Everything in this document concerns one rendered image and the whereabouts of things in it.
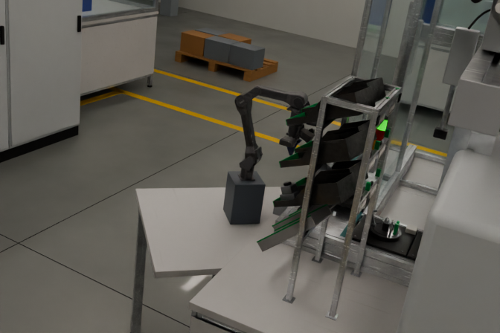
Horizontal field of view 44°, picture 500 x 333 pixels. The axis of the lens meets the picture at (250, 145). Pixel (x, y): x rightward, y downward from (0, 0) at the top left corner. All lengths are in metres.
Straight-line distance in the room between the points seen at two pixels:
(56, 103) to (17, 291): 2.16
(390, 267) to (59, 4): 3.65
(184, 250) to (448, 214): 2.05
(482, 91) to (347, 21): 10.53
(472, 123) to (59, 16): 4.88
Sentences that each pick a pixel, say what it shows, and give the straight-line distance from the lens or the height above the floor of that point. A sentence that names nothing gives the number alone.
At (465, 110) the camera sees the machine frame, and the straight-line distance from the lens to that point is 0.59.
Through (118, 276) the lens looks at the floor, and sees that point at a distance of 3.89.
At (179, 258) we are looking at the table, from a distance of 2.50.
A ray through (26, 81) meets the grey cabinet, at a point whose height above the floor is 0.65.
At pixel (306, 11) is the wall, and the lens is 11.38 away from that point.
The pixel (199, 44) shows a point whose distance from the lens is 8.42.
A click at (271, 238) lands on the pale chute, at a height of 1.06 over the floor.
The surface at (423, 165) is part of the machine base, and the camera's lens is 3.85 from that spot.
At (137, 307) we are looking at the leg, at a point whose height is 0.20.
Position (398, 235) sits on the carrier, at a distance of 2.68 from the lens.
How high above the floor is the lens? 2.22
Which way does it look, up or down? 22 degrees down
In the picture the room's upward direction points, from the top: 8 degrees clockwise
